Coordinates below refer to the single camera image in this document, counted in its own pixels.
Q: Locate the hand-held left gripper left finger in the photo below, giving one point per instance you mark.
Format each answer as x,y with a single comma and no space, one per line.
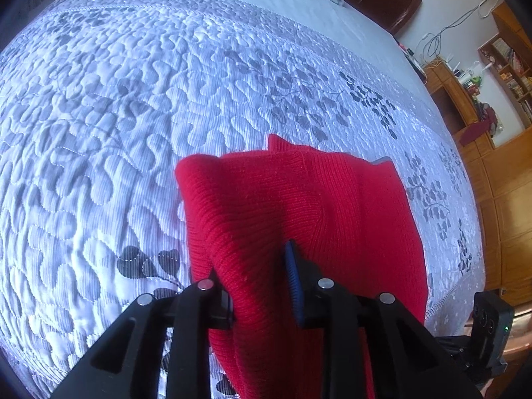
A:
222,307

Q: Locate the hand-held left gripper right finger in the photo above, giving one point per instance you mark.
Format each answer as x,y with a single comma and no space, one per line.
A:
293,274

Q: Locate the red knitted sweater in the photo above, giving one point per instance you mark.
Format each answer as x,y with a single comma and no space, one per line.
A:
270,199

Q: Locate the wooden desk cabinet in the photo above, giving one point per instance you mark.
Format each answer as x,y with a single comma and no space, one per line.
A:
498,199

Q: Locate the dark red cloth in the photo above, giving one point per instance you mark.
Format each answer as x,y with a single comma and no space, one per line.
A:
474,133

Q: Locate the grey leaf-pattern quilted bedspread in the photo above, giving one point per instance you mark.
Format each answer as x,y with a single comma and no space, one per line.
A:
124,133

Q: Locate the green toy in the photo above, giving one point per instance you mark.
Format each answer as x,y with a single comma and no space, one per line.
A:
475,79

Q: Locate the row of books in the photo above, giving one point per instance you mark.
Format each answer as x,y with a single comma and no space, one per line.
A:
517,75

